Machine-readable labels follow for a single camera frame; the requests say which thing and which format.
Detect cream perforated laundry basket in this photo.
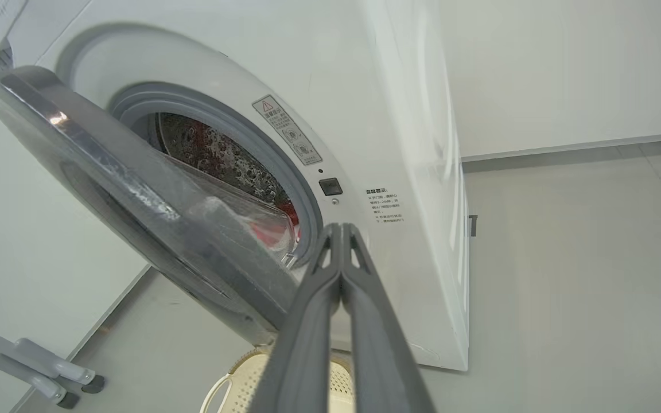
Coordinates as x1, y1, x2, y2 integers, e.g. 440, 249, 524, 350
200, 346, 360, 413

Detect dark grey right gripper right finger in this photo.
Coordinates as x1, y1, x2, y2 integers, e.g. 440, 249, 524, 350
342, 224, 437, 413

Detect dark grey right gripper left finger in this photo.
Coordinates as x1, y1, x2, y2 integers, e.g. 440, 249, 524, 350
250, 224, 343, 413

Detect round glass washing machine door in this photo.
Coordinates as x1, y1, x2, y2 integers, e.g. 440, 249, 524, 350
0, 60, 308, 345

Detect red basketball jersey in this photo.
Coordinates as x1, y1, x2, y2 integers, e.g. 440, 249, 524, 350
249, 198, 301, 251

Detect grey warning sticker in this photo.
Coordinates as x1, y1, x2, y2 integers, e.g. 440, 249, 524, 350
252, 95, 323, 166

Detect white front-load washing machine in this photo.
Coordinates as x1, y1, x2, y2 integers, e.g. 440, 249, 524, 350
0, 0, 472, 372

